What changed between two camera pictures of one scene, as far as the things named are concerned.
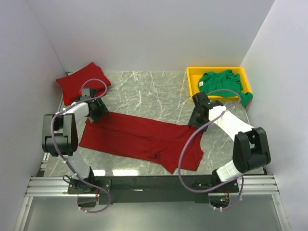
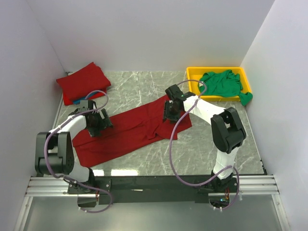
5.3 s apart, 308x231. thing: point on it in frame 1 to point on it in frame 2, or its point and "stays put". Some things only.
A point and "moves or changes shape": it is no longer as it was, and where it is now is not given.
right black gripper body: [197, 121] to [169, 115]
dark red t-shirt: [154, 142] moves or changes shape
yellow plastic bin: [194, 74] stays put
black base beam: [151, 189] stays put
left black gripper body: [96, 115] to [101, 125]
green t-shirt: [210, 81] stays put
